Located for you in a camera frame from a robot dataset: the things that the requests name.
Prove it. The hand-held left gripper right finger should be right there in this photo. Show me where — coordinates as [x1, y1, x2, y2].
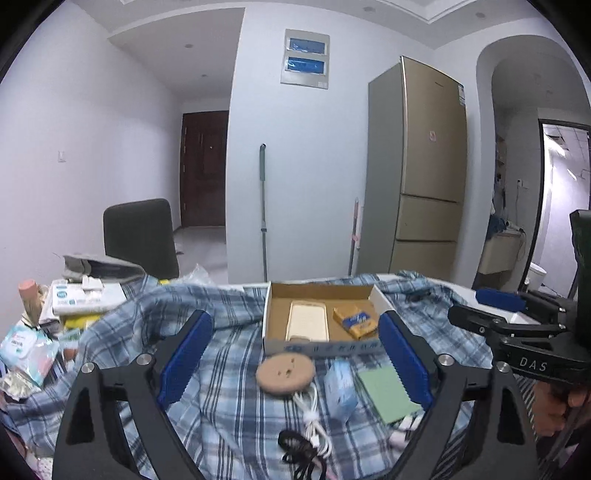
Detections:
[379, 310, 541, 480]

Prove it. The shallow cardboard box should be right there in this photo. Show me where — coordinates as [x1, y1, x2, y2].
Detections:
[262, 281, 398, 357]

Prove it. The wet wipes packet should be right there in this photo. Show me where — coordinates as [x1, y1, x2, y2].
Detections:
[0, 322, 61, 387]

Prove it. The gold refrigerator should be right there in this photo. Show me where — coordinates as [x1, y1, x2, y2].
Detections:
[355, 55, 468, 281]

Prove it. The white braided cable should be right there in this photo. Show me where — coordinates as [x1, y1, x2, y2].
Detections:
[291, 383, 336, 459]

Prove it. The pink broom handle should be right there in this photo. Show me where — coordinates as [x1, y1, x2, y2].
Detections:
[346, 198, 361, 278]

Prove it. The pink white small object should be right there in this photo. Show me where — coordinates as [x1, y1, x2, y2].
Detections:
[388, 414, 424, 448]

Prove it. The dark brown door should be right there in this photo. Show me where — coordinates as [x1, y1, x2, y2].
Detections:
[180, 111, 229, 228]

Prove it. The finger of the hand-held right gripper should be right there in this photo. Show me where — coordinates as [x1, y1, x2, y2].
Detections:
[447, 304, 566, 344]
[475, 288, 575, 324]

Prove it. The green notepad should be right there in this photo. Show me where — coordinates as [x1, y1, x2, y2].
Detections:
[356, 367, 424, 426]

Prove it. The wooden vanity cabinet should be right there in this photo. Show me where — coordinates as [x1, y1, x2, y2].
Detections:
[475, 230, 526, 278]

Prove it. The dark grey chair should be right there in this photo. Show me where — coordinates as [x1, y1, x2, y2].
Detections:
[102, 198, 180, 280]

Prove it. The silver foil packet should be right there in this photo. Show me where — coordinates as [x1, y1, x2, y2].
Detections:
[0, 370, 41, 403]

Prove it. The blue plaid cloth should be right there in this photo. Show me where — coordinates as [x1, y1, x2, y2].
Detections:
[0, 271, 542, 480]

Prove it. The pink cylinder container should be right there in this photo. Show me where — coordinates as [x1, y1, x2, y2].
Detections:
[18, 279, 45, 325]

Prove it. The person's right hand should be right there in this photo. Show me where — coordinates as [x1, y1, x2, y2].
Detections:
[531, 379, 591, 460]

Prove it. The blue tissue packet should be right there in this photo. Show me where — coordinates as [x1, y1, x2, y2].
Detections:
[323, 359, 359, 421]

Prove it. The grey electrical panel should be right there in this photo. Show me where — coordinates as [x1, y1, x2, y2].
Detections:
[281, 28, 332, 89]

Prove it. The round wooden disc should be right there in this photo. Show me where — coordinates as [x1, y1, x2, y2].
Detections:
[256, 353, 315, 397]

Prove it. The white toilet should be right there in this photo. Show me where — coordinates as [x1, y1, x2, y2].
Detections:
[526, 261, 548, 292]

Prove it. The clear plastic bag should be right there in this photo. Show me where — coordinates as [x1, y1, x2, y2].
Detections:
[177, 263, 219, 288]

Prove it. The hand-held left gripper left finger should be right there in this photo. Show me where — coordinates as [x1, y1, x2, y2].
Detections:
[53, 309, 214, 480]

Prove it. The yellow blue small pack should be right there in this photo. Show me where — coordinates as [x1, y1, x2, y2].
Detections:
[333, 307, 382, 341]

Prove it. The yellow flat item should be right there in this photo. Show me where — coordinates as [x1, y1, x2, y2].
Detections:
[62, 314, 105, 331]

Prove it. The white blue printed box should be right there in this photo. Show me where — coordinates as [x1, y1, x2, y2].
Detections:
[49, 276, 123, 317]

